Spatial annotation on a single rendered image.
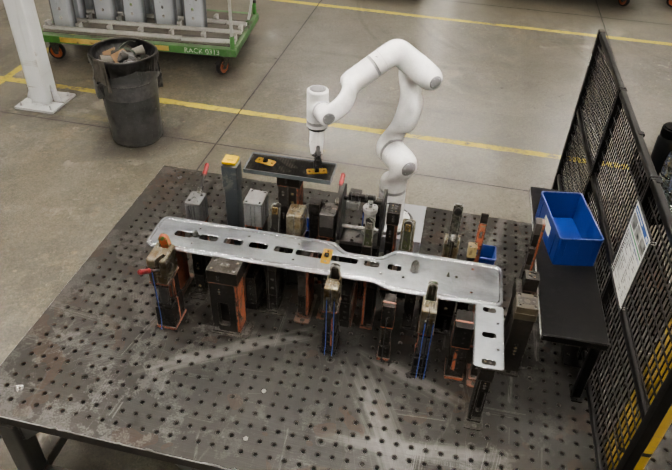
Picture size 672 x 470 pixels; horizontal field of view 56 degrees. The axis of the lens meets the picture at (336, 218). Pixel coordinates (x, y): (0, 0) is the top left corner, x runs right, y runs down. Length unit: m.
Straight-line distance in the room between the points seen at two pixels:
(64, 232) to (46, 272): 0.38
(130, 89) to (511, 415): 3.53
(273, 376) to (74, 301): 0.92
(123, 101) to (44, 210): 0.98
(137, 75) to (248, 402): 3.02
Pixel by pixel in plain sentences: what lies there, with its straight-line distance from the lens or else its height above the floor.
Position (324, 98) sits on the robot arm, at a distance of 2.41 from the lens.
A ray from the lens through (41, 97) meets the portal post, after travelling 5.93.
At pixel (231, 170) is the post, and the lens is 2.70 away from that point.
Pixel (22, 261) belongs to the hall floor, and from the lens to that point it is 4.27.
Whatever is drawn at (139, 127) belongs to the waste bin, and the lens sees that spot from 5.05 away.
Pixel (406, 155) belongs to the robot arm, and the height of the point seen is 1.21.
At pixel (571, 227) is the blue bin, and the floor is 1.03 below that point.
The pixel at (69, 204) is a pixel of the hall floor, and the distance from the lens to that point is 4.65.
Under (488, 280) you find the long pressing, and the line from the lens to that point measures 2.44.
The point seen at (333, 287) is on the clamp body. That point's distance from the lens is 2.25.
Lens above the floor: 2.60
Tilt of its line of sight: 38 degrees down
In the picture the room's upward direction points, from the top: 3 degrees clockwise
